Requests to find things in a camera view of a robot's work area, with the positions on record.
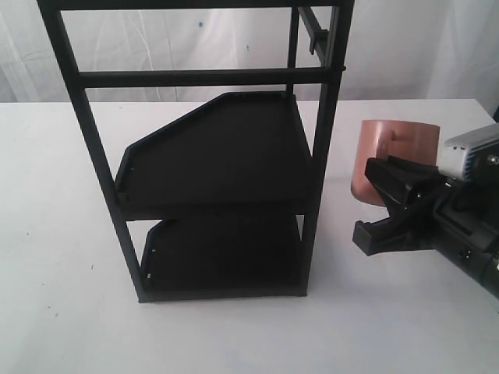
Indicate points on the terracotta ceramic mug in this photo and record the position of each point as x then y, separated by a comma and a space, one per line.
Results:
406, 145

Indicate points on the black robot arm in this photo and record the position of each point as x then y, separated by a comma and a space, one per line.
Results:
485, 275

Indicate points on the black metal shelf rack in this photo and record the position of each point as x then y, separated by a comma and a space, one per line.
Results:
224, 201

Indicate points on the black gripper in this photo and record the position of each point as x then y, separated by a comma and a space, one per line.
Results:
458, 218

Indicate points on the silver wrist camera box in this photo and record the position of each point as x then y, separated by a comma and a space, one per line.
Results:
459, 156

